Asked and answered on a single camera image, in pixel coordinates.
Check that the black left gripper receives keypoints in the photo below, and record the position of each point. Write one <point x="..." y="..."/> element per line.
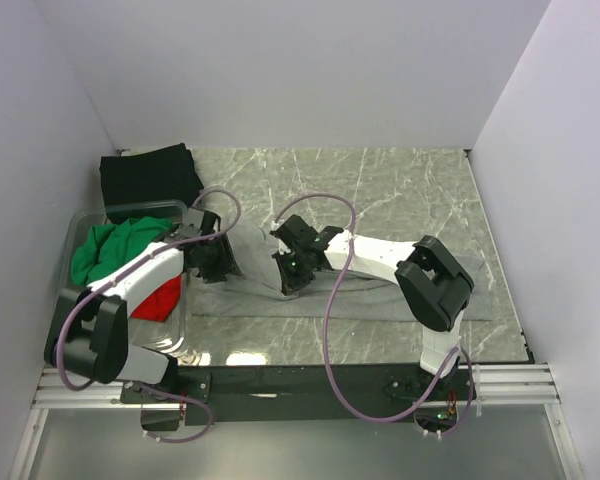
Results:
<point x="227" y="263"/>

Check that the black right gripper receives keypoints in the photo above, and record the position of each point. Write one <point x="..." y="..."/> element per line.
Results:
<point x="291" y="284"/>

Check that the grey t-shirt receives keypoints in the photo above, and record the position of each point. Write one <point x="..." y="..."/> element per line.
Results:
<point x="256" y="291"/>

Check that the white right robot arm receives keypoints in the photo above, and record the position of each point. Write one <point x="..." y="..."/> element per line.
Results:
<point x="434" y="284"/>

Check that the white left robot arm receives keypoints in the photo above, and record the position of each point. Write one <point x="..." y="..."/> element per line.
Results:
<point x="88" y="340"/>

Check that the red t-shirt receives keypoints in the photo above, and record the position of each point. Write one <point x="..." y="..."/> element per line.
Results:
<point x="159" y="305"/>

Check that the clear plastic bin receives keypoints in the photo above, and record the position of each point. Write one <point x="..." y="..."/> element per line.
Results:
<point x="164" y="337"/>

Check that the folded black t-shirt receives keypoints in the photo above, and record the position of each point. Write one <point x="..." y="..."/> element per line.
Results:
<point x="162" y="184"/>

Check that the green t-shirt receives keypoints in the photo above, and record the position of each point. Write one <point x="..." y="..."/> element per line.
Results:
<point x="109" y="247"/>

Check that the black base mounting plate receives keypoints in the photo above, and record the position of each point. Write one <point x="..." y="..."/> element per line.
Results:
<point x="290" y="393"/>

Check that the aluminium rail frame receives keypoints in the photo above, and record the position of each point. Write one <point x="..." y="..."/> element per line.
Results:
<point x="494" y="421"/>

